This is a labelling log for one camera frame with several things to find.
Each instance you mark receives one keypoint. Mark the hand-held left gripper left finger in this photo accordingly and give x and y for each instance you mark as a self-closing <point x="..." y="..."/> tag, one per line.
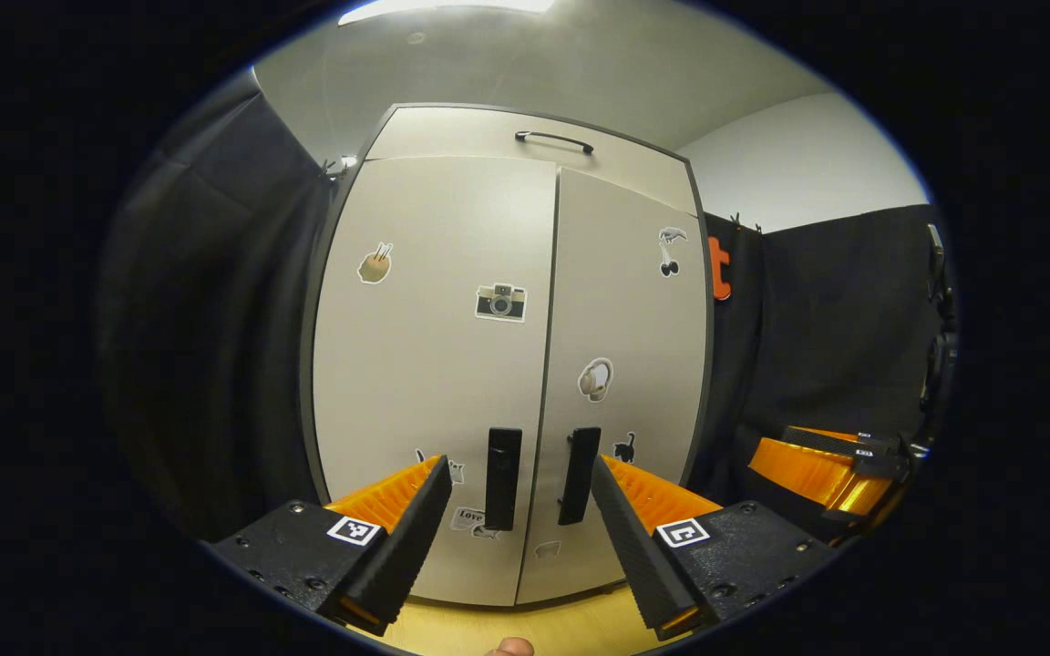
<point x="406" y="547"/>

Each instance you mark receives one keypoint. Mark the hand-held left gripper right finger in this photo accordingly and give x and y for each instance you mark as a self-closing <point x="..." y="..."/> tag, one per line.
<point x="634" y="547"/>

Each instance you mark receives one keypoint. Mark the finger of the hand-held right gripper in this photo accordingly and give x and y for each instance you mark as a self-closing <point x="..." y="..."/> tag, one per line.
<point x="808" y="474"/>
<point x="844" y="444"/>

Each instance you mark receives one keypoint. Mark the cabinet door with camera sticker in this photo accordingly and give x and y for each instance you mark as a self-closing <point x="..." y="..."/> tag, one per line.
<point x="434" y="383"/>

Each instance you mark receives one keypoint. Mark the white grey shoe cabinet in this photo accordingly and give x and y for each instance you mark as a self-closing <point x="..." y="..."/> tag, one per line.
<point x="452" y="132"/>

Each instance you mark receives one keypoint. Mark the white cabinet drawer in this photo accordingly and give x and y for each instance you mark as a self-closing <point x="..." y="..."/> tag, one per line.
<point x="634" y="169"/>

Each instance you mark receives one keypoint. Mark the black backdrop cloth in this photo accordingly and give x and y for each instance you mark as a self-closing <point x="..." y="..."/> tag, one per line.
<point x="206" y="319"/>
<point x="835" y="319"/>

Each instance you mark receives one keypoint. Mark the small cloth clip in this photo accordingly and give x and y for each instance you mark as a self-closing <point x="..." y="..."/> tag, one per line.
<point x="744" y="222"/>

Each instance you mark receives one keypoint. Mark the ceiling light panel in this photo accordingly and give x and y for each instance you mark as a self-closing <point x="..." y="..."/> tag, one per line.
<point x="447" y="7"/>

